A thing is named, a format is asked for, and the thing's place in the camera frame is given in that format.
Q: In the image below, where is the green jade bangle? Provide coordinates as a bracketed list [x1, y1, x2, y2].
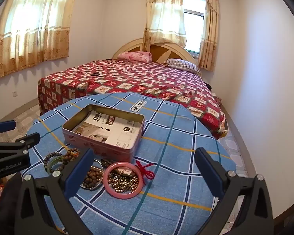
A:
[49, 155, 66, 173]

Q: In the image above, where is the cream arched headboard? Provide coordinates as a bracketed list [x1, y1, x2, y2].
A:
[112, 38, 201, 74]

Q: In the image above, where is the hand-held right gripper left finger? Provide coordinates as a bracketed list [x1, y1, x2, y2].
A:
[14, 148, 95, 235]

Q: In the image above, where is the brown bead bracelet orange tassel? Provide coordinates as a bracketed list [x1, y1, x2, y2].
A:
[61, 147, 80, 168]

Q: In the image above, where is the blue plaid tablecloth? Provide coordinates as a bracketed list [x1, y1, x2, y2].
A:
[26, 92, 237, 235]

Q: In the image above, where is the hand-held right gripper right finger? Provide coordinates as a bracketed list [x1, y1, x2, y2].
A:
[195, 147, 275, 235]

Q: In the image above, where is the brown wooden bead bracelet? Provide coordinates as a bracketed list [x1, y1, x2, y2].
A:
[81, 166, 104, 188]

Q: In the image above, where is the red patchwork bedspread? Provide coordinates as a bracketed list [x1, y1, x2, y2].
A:
[37, 59, 226, 139]

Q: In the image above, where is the pink tin box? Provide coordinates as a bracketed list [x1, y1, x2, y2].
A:
[62, 104, 145, 163]

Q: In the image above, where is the wide beige floral curtain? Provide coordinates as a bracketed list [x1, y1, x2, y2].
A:
[0, 0, 81, 80]

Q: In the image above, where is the window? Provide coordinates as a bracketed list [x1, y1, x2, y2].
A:
[183, 0, 206, 55]

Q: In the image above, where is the red knotted cord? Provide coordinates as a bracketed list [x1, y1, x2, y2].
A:
[135, 160, 155, 186]

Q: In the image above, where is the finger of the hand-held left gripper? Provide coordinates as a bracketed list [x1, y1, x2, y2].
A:
[0, 120, 16, 135]
[0, 132, 41, 153]

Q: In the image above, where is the printed paper sheet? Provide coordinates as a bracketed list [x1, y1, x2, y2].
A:
[72, 111, 141, 150]

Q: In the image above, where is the knotted beige floral curtain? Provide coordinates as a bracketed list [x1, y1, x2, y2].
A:
[143, 0, 187, 52]

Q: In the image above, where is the thin silver bangle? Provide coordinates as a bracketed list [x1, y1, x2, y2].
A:
[80, 159, 105, 190]

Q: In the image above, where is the narrow beige floral curtain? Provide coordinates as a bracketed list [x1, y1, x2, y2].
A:
[198, 0, 221, 72]

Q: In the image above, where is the gold pearl necklace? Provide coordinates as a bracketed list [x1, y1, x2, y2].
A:
[109, 176, 141, 193]

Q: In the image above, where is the striped pillow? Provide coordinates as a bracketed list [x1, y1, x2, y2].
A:
[164, 58, 201, 72]

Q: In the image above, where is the pink bangle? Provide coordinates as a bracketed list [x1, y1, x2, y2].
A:
[103, 162, 144, 199]

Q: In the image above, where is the brown strap wristwatch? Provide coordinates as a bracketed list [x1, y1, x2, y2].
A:
[113, 165, 137, 178]

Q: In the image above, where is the pink floral pillow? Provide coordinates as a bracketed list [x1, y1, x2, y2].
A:
[117, 51, 152, 63]

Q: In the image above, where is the dark stone bead bracelet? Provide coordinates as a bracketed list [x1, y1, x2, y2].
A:
[44, 151, 64, 176]

